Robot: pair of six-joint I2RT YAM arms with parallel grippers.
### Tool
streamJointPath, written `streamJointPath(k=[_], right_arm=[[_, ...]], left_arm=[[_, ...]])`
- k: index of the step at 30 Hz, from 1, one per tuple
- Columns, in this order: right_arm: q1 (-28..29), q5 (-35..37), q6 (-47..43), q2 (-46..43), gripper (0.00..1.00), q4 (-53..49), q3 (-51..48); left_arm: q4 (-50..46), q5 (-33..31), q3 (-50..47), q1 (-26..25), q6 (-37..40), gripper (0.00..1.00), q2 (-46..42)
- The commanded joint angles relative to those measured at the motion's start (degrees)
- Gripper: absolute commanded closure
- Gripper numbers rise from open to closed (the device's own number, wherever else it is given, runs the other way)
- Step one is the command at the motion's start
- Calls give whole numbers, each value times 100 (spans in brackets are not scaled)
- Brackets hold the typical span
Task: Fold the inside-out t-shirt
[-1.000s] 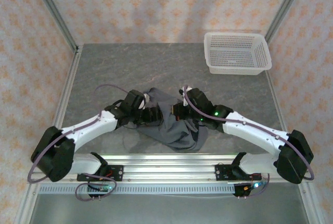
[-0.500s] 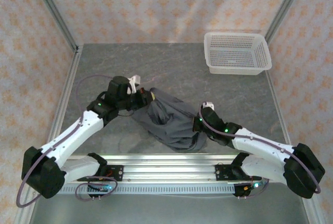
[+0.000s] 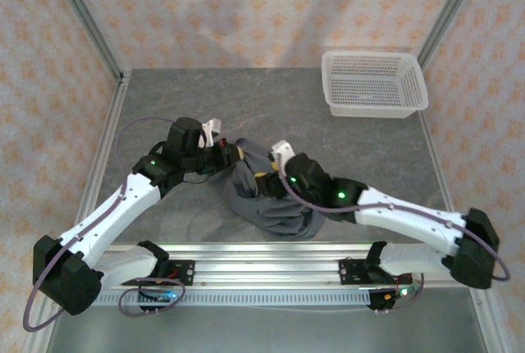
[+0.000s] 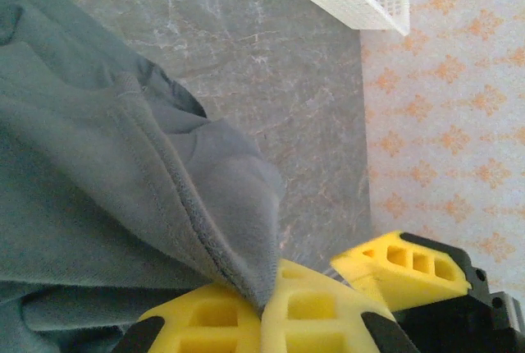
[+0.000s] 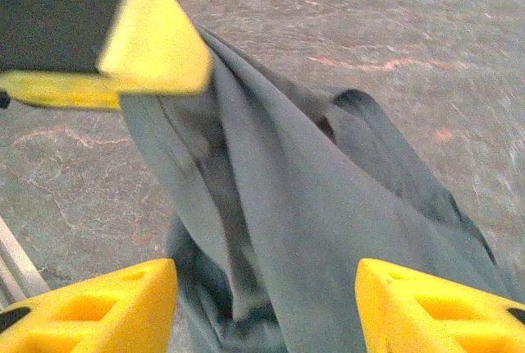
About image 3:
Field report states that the grey t-shirt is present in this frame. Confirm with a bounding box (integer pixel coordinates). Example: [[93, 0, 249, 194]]
[[223, 136, 329, 240]]

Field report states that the white perforated plastic basket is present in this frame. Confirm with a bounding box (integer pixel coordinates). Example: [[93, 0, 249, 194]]
[[321, 49, 431, 119]]

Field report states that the small green-lit circuit board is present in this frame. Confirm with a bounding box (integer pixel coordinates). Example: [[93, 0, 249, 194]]
[[141, 289, 178, 303], [383, 286, 418, 300]]

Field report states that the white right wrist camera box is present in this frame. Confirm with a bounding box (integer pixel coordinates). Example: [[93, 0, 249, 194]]
[[271, 139, 295, 165]]

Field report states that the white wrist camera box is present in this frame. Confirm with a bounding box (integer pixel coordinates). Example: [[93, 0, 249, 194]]
[[197, 118, 222, 149], [271, 139, 295, 165]]

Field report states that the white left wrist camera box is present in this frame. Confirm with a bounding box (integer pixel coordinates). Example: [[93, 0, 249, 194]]
[[197, 118, 222, 149]]

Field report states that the aluminium table side rail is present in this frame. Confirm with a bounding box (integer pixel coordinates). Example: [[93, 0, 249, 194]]
[[22, 70, 133, 353], [418, 110, 514, 353]]

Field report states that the wide aluminium mounting rail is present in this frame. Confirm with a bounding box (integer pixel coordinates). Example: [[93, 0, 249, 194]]
[[94, 241, 493, 289]]

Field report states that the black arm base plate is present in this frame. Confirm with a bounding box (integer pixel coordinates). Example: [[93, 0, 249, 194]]
[[166, 259, 196, 287], [339, 258, 372, 287]]

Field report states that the slotted grey cable duct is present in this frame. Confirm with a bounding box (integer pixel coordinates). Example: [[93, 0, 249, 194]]
[[96, 290, 372, 307]]

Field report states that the aluminium frame post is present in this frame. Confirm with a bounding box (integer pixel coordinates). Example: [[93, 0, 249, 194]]
[[416, 0, 489, 69], [43, 0, 126, 83]]

